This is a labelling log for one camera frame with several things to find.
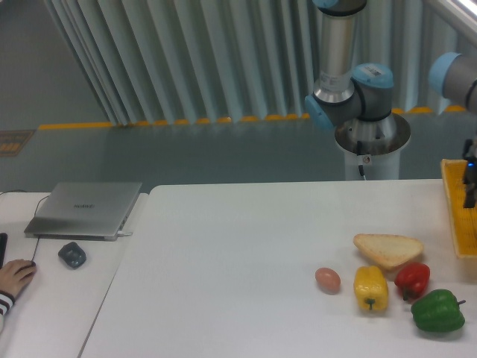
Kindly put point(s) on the triangular bread slice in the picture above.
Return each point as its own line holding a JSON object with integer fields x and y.
{"x": 388, "y": 250}

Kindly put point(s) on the small dark grey dish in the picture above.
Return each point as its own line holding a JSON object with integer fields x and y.
{"x": 72, "y": 255}

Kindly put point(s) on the yellow bell pepper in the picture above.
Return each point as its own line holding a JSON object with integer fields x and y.
{"x": 371, "y": 289}

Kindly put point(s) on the white folding partition screen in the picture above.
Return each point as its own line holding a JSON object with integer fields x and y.
{"x": 173, "y": 61}

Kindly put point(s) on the brown egg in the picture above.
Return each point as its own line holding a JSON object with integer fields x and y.
{"x": 328, "y": 280}

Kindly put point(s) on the green bell pepper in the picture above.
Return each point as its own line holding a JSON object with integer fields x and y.
{"x": 438, "y": 312}

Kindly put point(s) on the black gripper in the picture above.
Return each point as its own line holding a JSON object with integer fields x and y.
{"x": 469, "y": 178}

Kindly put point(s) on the person's hand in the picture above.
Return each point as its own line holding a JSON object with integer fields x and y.
{"x": 13, "y": 280}

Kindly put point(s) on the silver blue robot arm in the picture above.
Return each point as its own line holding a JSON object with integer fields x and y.
{"x": 356, "y": 102}

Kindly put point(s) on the black keyboard edge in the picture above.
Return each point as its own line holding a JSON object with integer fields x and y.
{"x": 3, "y": 246}

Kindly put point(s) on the red bell pepper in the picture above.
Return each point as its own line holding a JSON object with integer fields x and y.
{"x": 412, "y": 280}

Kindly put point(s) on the striped sleeve forearm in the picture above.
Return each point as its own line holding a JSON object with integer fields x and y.
{"x": 7, "y": 301}

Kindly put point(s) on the silver closed laptop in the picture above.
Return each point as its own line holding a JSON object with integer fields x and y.
{"x": 84, "y": 210}

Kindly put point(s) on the yellow plastic basket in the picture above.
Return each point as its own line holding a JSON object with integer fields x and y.
{"x": 462, "y": 220}

